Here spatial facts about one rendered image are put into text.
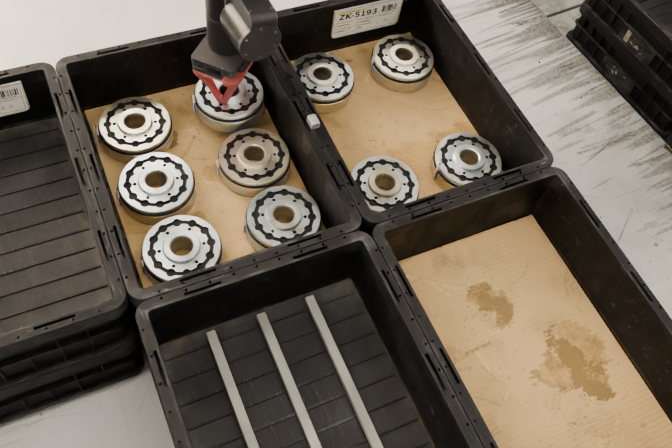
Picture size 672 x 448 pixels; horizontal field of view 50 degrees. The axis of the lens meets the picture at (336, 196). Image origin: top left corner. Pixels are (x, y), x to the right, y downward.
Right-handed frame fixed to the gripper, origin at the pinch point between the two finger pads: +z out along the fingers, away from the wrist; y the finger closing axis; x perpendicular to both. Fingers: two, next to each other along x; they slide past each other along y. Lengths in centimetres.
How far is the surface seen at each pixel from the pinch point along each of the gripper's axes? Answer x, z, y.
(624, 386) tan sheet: -65, 8, -19
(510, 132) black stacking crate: -40.8, -0.1, 10.0
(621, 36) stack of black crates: -64, 39, 92
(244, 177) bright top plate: -7.8, 3.6, -11.6
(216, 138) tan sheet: -0.2, 6.1, -5.1
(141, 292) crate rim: -6.2, -3.3, -36.0
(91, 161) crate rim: 9.2, -2.4, -21.6
